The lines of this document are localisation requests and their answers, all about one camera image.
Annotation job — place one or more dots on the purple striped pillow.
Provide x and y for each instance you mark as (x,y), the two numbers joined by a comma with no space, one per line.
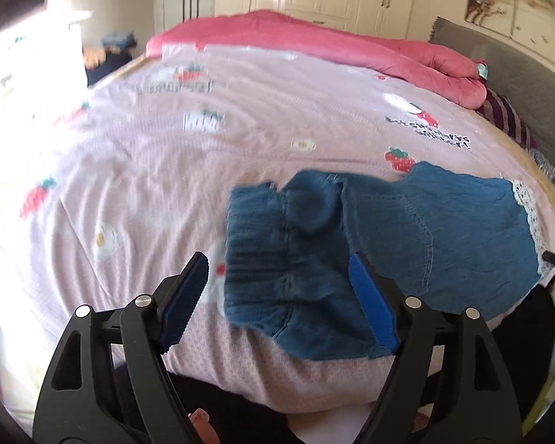
(508,120)

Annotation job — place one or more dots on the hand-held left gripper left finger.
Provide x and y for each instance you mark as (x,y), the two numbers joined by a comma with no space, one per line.
(185,305)

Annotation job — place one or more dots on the blue denim pants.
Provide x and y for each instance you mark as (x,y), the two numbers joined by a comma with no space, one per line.
(444,240)

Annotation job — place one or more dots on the person's left hand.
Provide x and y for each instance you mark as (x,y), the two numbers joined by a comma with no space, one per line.
(203,428)

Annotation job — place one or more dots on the pile of clothes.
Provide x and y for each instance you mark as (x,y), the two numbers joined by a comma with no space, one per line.
(113,51)

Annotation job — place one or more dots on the pink strawberry print bedsheet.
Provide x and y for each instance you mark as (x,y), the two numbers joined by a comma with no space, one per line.
(212,171)

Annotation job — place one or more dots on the dark floral pillow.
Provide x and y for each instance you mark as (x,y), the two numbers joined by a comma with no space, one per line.
(548,169)

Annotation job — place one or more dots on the pink quilt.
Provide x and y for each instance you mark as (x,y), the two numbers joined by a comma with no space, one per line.
(305,37)

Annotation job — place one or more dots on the person's black clothing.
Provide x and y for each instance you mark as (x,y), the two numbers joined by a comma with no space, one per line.
(240,411)

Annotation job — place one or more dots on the grey padded headboard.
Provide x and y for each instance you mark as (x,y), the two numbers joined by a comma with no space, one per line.
(513,69)

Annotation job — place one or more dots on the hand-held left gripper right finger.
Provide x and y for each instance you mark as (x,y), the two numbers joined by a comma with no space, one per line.
(374,305)

